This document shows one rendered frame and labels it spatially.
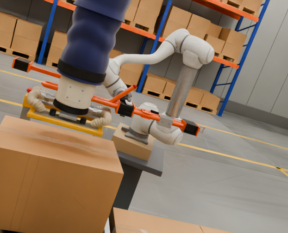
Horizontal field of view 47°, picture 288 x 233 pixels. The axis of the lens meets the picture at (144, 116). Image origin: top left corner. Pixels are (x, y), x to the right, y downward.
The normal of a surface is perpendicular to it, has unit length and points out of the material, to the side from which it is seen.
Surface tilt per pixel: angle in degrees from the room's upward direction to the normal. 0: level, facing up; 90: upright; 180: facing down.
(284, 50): 90
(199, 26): 90
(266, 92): 90
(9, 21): 90
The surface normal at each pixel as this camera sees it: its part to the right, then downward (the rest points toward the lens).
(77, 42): -0.44, -0.20
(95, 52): 0.60, 0.12
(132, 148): -0.08, 0.22
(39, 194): 0.22, 0.32
